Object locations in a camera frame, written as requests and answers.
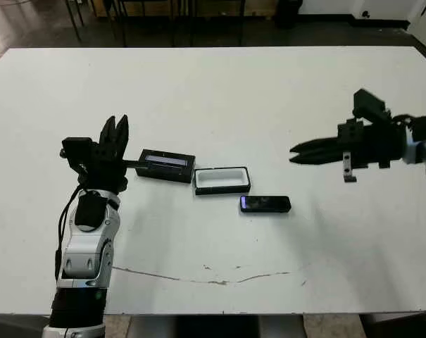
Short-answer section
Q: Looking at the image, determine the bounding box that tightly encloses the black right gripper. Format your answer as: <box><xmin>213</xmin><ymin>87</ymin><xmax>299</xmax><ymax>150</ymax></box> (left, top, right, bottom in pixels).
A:
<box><xmin>288</xmin><ymin>118</ymin><xmax>410</xmax><ymax>184</ymax></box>

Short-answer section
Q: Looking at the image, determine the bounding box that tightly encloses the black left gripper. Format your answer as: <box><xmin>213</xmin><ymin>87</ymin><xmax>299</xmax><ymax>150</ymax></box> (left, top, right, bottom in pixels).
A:
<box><xmin>79</xmin><ymin>113</ymin><xmax>143</xmax><ymax>195</ymax></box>

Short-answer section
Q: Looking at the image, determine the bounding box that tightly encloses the black box lid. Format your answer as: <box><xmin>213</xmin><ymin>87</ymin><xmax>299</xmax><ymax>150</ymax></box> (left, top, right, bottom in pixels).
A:
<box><xmin>134</xmin><ymin>149</ymin><xmax>197</xmax><ymax>184</ymax></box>

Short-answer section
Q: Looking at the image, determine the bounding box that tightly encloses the black ribbed camera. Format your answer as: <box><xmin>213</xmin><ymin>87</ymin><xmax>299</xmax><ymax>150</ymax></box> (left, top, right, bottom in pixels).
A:
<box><xmin>239</xmin><ymin>195</ymin><xmax>292</xmax><ymax>215</ymax></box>

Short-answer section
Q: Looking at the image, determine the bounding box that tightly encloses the black box with white insert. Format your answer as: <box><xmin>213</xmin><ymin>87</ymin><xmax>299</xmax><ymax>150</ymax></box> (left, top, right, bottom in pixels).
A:
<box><xmin>192</xmin><ymin>165</ymin><xmax>253</xmax><ymax>197</ymax></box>

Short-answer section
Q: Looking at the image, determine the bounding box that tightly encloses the black bin with purple bag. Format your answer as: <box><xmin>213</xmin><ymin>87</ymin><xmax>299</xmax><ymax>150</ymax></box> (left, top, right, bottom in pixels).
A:
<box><xmin>275</xmin><ymin>0</ymin><xmax>303</xmax><ymax>30</ymax></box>

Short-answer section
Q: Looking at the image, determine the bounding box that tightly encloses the white door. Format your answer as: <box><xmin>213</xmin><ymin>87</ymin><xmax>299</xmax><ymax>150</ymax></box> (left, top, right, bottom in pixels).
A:
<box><xmin>408</xmin><ymin>0</ymin><xmax>426</xmax><ymax>35</ymax></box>

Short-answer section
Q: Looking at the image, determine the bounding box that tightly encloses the dark grey robot lower body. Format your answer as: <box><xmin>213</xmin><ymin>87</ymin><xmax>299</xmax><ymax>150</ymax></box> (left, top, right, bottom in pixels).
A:
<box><xmin>127</xmin><ymin>314</ymin><xmax>305</xmax><ymax>338</ymax></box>

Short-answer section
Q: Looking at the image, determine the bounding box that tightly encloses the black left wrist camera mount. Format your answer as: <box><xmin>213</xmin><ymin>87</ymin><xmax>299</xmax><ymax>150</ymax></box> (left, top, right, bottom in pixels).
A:
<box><xmin>60</xmin><ymin>137</ymin><xmax>94</xmax><ymax>170</ymax></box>

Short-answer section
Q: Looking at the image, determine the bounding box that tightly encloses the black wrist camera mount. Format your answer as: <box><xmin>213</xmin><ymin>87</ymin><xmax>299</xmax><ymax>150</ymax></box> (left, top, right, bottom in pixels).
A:
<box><xmin>352</xmin><ymin>88</ymin><xmax>392</xmax><ymax>125</ymax></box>
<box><xmin>60</xmin><ymin>137</ymin><xmax>94</xmax><ymax>170</ymax></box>

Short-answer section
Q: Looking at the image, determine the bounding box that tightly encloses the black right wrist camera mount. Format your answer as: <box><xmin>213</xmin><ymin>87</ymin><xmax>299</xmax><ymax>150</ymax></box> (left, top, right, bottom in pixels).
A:
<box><xmin>352</xmin><ymin>88</ymin><xmax>392</xmax><ymax>125</ymax></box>

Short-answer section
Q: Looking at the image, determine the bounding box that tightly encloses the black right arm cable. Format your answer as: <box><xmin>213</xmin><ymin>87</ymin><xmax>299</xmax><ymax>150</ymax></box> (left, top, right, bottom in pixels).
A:
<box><xmin>390</xmin><ymin>113</ymin><xmax>416</xmax><ymax>125</ymax></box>

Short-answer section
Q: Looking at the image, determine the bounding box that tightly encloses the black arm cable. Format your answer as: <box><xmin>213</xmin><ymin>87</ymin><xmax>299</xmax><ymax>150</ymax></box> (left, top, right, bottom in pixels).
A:
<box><xmin>390</xmin><ymin>113</ymin><xmax>416</xmax><ymax>125</ymax></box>
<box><xmin>53</xmin><ymin>182</ymin><xmax>85</xmax><ymax>282</ymax></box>

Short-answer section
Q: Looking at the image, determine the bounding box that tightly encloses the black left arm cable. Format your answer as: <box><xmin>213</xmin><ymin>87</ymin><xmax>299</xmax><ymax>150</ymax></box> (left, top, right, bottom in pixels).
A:
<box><xmin>53</xmin><ymin>182</ymin><xmax>85</xmax><ymax>282</ymax></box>

